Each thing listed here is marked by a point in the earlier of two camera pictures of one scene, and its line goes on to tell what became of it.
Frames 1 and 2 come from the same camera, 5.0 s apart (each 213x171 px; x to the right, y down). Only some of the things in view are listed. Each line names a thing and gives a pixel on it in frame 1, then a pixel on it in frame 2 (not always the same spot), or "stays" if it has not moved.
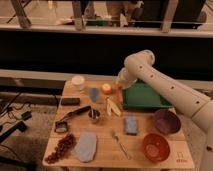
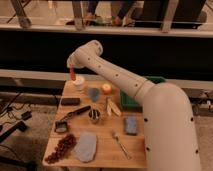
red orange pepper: (120, 95) to (72, 73)
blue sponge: (131, 125) stays
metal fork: (116, 137) stays
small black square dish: (61, 126) stays
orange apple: (107, 89) stays
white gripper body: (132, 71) to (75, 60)
